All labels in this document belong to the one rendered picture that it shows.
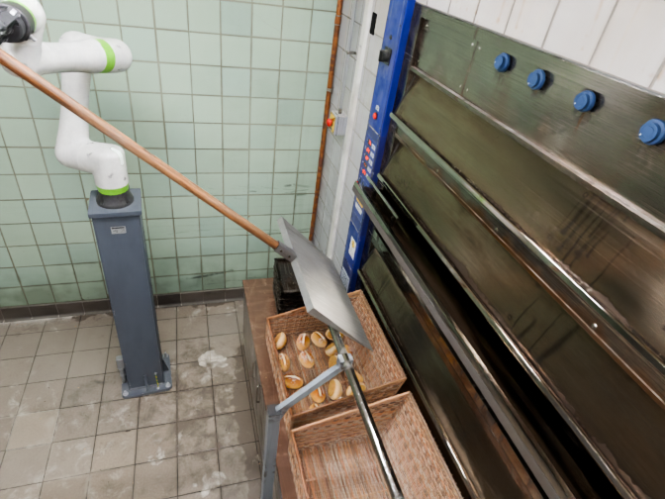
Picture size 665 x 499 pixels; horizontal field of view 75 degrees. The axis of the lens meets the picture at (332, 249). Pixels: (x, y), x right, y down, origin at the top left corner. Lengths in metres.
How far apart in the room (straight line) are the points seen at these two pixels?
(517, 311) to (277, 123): 1.84
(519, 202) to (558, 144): 0.17
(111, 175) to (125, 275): 0.50
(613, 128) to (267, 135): 1.98
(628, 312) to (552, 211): 0.29
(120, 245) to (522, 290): 1.65
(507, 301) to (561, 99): 0.52
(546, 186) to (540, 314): 0.31
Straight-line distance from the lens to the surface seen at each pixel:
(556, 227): 1.13
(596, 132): 1.10
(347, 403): 1.86
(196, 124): 2.62
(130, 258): 2.20
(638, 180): 1.03
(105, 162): 1.99
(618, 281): 1.03
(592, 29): 1.13
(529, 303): 1.24
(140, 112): 2.61
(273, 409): 1.57
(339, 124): 2.36
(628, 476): 1.12
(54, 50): 1.75
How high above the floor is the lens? 2.25
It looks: 35 degrees down
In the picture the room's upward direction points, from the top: 9 degrees clockwise
